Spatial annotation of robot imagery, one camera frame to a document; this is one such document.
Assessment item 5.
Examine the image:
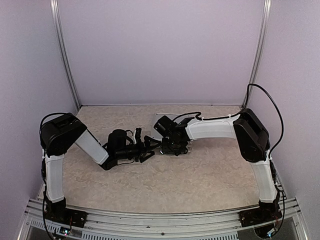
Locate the left aluminium frame post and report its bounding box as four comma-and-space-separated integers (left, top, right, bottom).
50, 0, 82, 110

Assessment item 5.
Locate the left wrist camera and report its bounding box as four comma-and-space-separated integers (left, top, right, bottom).
132, 127, 142, 145

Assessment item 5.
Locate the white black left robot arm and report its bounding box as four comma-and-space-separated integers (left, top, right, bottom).
39, 112, 162, 223

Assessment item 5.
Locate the aluminium frame post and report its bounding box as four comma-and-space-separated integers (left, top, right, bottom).
50, 0, 82, 110
241, 0, 272, 108

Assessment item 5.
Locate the front aluminium rail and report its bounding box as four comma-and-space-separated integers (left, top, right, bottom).
15, 198, 311, 240

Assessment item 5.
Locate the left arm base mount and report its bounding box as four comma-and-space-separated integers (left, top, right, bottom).
44, 208, 88, 229

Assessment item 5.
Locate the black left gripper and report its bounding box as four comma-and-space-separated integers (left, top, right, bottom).
116, 135, 162, 163

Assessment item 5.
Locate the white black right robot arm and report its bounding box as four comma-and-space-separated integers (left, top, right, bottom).
153, 106, 285, 226

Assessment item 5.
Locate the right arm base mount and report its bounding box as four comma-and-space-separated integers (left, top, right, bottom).
238, 208, 265, 228

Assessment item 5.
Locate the aluminium poker set case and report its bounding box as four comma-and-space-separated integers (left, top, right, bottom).
153, 115, 194, 145

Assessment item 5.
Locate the right aluminium frame post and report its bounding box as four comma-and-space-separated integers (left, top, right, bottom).
241, 0, 272, 108

